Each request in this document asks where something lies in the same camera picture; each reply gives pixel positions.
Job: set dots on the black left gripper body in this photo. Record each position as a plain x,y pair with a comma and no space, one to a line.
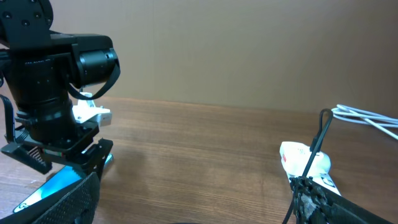
79,152

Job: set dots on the blue screen smartphone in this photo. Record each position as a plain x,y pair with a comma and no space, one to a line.
63,178

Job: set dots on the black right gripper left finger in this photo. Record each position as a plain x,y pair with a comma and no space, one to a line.
76,203

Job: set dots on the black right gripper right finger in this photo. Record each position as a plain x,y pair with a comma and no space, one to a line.
315,204

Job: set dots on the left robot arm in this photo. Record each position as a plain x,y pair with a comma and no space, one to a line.
44,71

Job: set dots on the white power strip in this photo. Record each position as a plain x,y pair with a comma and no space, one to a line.
294,158

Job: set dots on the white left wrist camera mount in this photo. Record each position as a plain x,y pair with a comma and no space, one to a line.
86,110

